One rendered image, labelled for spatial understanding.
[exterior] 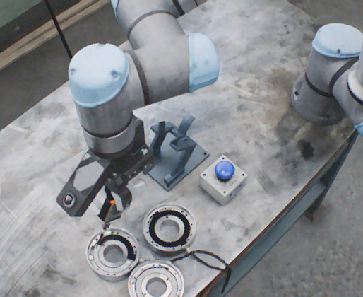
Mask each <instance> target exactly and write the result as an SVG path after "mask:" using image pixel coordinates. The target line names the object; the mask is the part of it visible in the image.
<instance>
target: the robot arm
mask: <svg viewBox="0 0 363 297"><path fill-rule="evenodd" d="M207 1H209V0H111V2H112V5H113V8H114V12H115V15H116V17H117V20H118V22H119V23H121V26H122V29H123V30H124V32H125V35H126V36H127V38H128V40H129V43H130V46H131V48H132V50H133V51H132V52H127V53H125V54H124V53H123V52H122V51H121V50H120V49H119V48H118V47H115V46H114V45H111V44H108V43H107V44H106V45H100V44H94V45H89V46H87V47H84V48H83V49H81V50H80V51H79V52H78V53H77V54H76V55H75V56H74V58H73V59H72V60H71V62H70V64H69V82H70V85H71V97H72V98H73V100H74V102H75V104H76V110H77V113H78V117H79V120H80V122H81V129H82V132H83V136H84V138H85V141H86V143H87V144H88V147H89V149H88V151H87V152H86V153H85V155H84V157H83V158H82V159H81V162H80V163H79V164H78V165H77V167H76V168H75V170H74V171H73V174H72V175H71V176H70V178H69V179H68V181H67V182H66V184H65V185H64V187H63V188H62V191H61V192H60V193H59V194H58V195H57V198H56V202H57V204H58V205H59V206H60V207H61V208H62V209H63V210H64V211H65V212H66V213H67V214H68V215H69V216H71V217H72V216H77V217H82V216H83V215H84V214H85V211H86V210H88V208H89V206H90V205H91V204H92V201H93V200H94V198H96V196H97V195H98V194H99V192H100V190H101V192H102V193H103V195H104V196H105V198H107V197H110V196H113V197H114V199H115V204H116V206H117V207H116V209H117V210H118V211H126V210H128V209H129V207H130V206H131V202H132V201H133V200H134V199H135V198H137V196H138V195H139V194H140V193H141V192H142V191H143V190H144V189H145V185H144V183H143V182H142V183H141V184H138V185H134V184H133V182H132V181H131V180H132V179H134V178H135V177H136V176H137V175H138V174H139V173H140V172H141V171H143V174H144V175H145V174H147V173H148V172H149V171H150V170H152V169H153V168H154V167H155V164H154V155H153V150H152V149H151V147H149V146H148V145H147V144H146V143H145V132H144V125H143V120H141V119H140V118H138V117H137V116H135V115H134V113H133V110H136V109H139V108H142V107H144V106H146V105H151V104H153V103H157V102H160V101H163V100H166V99H169V98H173V97H176V96H178V95H182V94H185V93H192V92H194V91H197V90H198V89H201V88H204V87H206V86H209V85H212V84H214V83H215V82H216V81H217V80H218V78H219V75H220V74H219V70H220V65H219V59H218V54H217V52H216V48H215V46H214V44H213V42H212V40H211V39H210V38H209V37H208V36H207V35H205V34H204V33H195V34H192V33H189V34H188V35H186V34H185V33H184V31H183V29H182V27H181V26H180V25H179V23H178V21H177V19H178V18H179V17H181V16H183V15H184V14H187V13H188V12H190V11H192V10H193V9H194V8H197V7H198V6H200V5H201V4H204V3H206V2H207ZM312 45H313V46H312V48H311V54H310V55H309V61H308V63H307V66H306V70H305V72H304V73H303V74H302V75H301V76H300V77H299V78H298V79H297V81H296V82H295V83H294V85H293V89H292V94H291V100H292V104H293V106H294V108H295V110H296V111H297V112H298V113H299V115H300V116H301V117H303V118H304V119H305V120H307V121H310V122H313V123H314V124H319V125H323V126H331V125H334V124H337V123H339V122H340V121H341V120H342V119H344V118H345V116H346V115H347V116H348V117H349V119H350V121H352V123H353V125H354V128H355V129H357V131H358V132H359V133H360V134H361V136H363V34H362V33H361V32H360V31H359V30H358V29H356V28H353V27H352V26H350V25H343V24H341V23H334V24H331V23H330V24H328V25H324V26H323V27H322V28H320V29H319V30H318V31H317V34H316V36H315V38H314V40H313V42H312ZM141 149H143V150H145V149H147V150H148V152H147V153H145V154H144V155H143V151H142V150H141ZM150 157H151V164H150V165H149V166H148V167H147V168H145V164H146V163H147V162H148V159H149V158H150Z"/></svg>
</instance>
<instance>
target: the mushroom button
mask: <svg viewBox="0 0 363 297"><path fill-rule="evenodd" d="M234 172H235V168H234V165H233V164H232V163H231V162H229V161H220V162H218V163H217V164H216V166H215V174H216V175H217V176H218V177H219V178H222V179H229V178H231V177H232V176H233V175H234Z"/></svg>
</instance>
